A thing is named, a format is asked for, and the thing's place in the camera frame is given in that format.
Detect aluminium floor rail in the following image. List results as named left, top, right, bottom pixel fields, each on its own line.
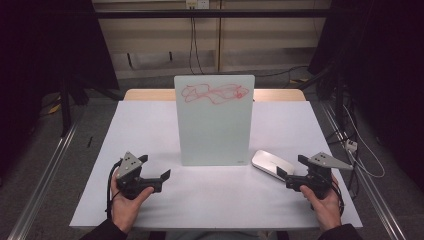
left=7, top=121, right=80, bottom=240
left=319, top=100, right=408, bottom=240

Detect person's left hand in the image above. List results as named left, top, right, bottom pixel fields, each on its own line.
left=109, top=168, right=155, bottom=234

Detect black horizontal metal bar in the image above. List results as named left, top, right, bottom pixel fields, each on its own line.
left=94, top=8, right=332, bottom=20

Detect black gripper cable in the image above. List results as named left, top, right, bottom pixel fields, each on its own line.
left=105, top=159, right=124, bottom=221
left=329, top=181, right=346, bottom=218

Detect white table mat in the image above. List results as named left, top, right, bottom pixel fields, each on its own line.
left=69, top=100, right=364, bottom=231

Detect white floor cable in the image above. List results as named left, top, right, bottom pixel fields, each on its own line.
left=342, top=104, right=386, bottom=179

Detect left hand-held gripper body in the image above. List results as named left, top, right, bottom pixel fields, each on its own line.
left=114, top=151, right=164, bottom=201

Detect person's right hand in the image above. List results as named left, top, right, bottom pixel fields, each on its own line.
left=299, top=174, right=343, bottom=233

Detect black hanging wall cables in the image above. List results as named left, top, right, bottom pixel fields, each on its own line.
left=188, top=16, right=205, bottom=76

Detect white power adapter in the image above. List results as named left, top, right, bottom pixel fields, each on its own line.
left=345, top=138, right=359, bottom=153

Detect black floor cable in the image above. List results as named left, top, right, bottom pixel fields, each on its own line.
left=254, top=65, right=310, bottom=79

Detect black metal stand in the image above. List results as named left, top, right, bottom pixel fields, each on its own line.
left=59, top=78, right=74, bottom=138

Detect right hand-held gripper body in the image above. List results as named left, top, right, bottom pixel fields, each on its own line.
left=285, top=151, right=354, bottom=201

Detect pale green glass whiteboard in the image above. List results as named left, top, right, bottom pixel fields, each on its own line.
left=173, top=74, right=256, bottom=167

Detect white wall socket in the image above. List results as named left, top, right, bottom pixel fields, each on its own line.
left=185, top=0, right=211, bottom=10

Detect white board eraser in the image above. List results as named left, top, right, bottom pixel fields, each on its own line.
left=251, top=149, right=296, bottom=183

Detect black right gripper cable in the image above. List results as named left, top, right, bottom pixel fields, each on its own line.
left=329, top=181, right=346, bottom=218

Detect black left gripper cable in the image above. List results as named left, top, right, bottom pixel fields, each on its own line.
left=105, top=159, right=124, bottom=221

